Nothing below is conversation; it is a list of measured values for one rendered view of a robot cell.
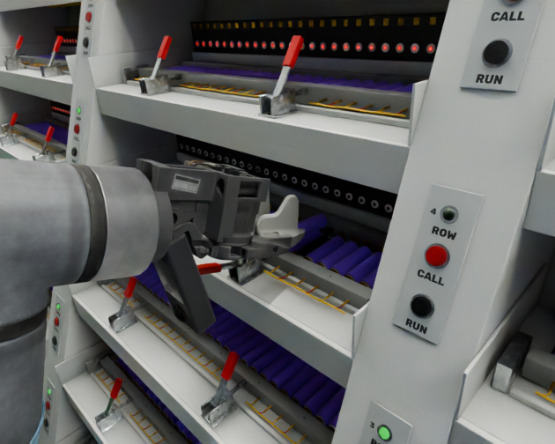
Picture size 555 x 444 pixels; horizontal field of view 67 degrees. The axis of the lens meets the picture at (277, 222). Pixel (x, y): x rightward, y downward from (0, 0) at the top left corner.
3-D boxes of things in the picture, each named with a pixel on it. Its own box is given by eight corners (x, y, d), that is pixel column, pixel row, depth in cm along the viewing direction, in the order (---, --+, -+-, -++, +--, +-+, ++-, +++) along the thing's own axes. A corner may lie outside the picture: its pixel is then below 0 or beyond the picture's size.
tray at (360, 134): (405, 196, 37) (421, 22, 31) (100, 114, 76) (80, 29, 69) (494, 141, 49) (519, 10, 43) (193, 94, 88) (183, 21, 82)
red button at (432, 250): (441, 270, 33) (447, 249, 32) (422, 262, 34) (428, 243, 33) (447, 268, 33) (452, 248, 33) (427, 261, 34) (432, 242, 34)
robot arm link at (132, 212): (99, 301, 30) (51, 255, 36) (160, 291, 34) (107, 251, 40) (114, 178, 28) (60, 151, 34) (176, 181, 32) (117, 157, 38)
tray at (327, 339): (351, 394, 41) (355, 316, 36) (88, 218, 80) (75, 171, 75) (446, 297, 53) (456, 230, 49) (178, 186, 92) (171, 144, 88)
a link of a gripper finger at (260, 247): (301, 241, 44) (233, 244, 38) (298, 255, 45) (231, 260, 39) (272, 227, 48) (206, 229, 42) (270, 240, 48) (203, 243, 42)
